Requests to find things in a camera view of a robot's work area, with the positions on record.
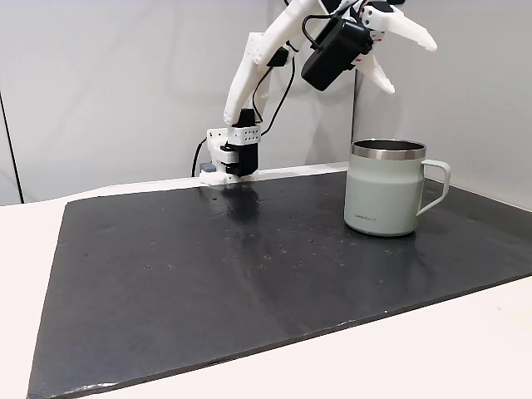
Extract black camera cable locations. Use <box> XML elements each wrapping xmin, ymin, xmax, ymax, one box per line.
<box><xmin>259</xmin><ymin>14</ymin><xmax>346</xmax><ymax>136</ymax></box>

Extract black base cable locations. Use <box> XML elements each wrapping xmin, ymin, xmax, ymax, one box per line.
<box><xmin>190</xmin><ymin>139</ymin><xmax>208</xmax><ymax>178</ymax></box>

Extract pale green steel mug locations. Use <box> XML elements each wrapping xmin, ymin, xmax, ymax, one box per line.
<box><xmin>343</xmin><ymin>138</ymin><xmax>452</xmax><ymax>239</ymax></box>

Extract black camera box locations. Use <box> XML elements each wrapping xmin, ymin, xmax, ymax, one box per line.
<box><xmin>300</xmin><ymin>17</ymin><xmax>374</xmax><ymax>93</ymax></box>

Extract black mat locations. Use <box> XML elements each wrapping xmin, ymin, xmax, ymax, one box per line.
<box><xmin>27</xmin><ymin>170</ymin><xmax>532</xmax><ymax>399</ymax></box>

